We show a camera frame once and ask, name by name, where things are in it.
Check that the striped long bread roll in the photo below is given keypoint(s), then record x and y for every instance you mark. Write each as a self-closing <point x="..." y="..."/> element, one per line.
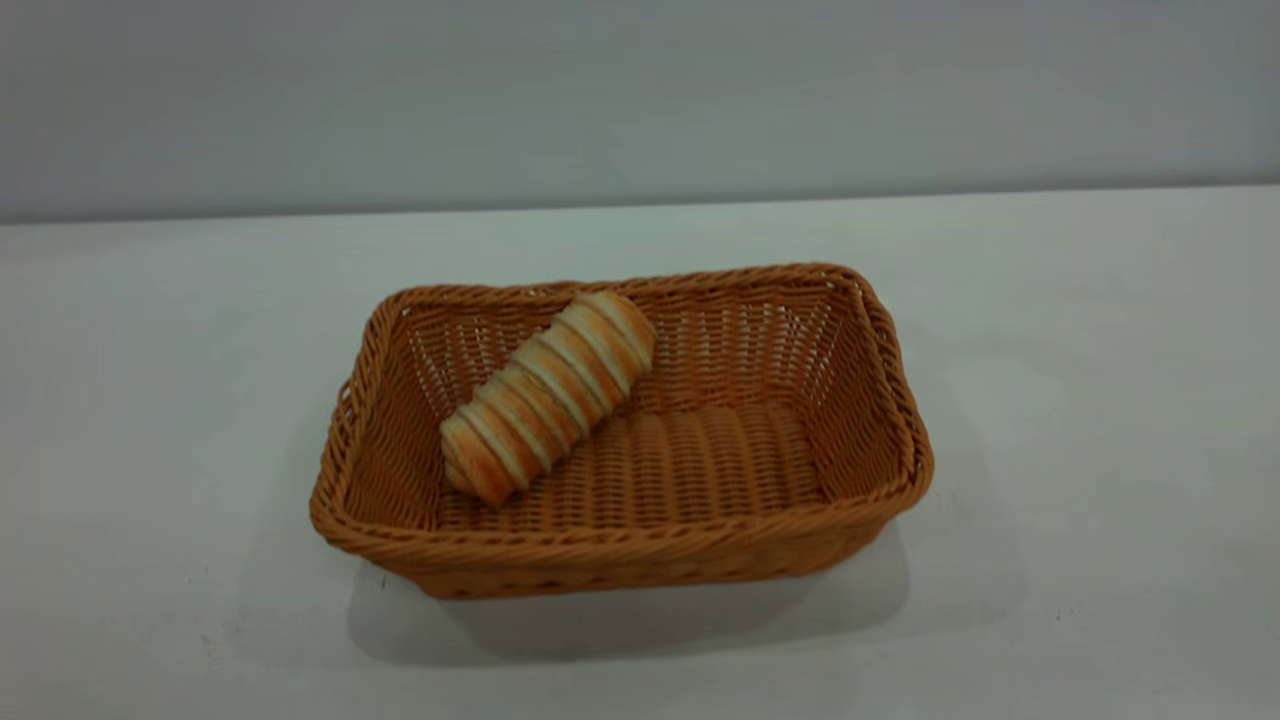
<point x="545" y="395"/>

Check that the orange woven wicker basket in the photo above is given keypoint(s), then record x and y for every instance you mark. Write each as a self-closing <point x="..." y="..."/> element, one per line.
<point x="700" y="470"/>

